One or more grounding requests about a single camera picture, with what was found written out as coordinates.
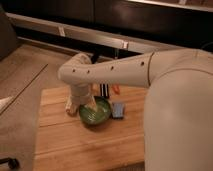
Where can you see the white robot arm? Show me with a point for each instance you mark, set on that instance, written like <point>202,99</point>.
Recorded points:
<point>178,108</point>

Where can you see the green bowl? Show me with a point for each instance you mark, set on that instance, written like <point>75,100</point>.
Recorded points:
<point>96,116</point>

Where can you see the dark chair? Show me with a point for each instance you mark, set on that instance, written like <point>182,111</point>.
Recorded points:
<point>8,38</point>

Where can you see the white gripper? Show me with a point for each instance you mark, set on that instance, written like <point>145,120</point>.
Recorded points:
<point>81,95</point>

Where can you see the blue sponge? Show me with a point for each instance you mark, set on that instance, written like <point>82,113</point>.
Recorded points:
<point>118,110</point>

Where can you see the black striped box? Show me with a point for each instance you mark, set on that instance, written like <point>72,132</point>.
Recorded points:
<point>104,90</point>

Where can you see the orange pepper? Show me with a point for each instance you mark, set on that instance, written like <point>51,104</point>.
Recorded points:
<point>116,89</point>

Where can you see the wooden table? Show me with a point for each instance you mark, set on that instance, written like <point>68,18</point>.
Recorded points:
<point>64,143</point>

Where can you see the black chair wheel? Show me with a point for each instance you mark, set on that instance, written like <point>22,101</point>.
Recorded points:
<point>13,163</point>

